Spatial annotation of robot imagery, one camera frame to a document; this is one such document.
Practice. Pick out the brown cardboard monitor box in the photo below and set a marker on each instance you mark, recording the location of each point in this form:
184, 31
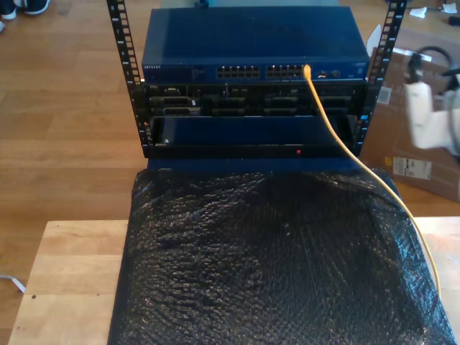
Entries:
395, 136

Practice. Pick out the white paper tag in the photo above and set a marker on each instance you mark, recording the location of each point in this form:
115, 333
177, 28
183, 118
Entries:
373, 37

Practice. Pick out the crumpled white paper scrap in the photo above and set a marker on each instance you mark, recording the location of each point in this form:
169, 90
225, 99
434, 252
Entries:
450, 7
418, 12

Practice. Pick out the black rack server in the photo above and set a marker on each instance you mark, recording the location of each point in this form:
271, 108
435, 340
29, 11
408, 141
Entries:
251, 100

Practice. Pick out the blue rack shelf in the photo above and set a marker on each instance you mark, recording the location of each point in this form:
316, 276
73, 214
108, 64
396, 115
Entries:
233, 129

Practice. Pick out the black bubble wrap mat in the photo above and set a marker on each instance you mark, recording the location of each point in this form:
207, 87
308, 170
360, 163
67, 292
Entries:
251, 269

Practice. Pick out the person's shoe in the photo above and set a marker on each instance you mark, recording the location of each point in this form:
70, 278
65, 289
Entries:
8, 10
37, 6

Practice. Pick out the white metal leg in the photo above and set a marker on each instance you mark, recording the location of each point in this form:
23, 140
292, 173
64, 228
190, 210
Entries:
16, 283

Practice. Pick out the black perforated rack post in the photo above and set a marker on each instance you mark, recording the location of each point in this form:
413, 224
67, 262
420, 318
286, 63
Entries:
124, 46
390, 32

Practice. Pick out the blue network switch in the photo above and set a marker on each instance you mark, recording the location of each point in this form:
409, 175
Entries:
251, 36

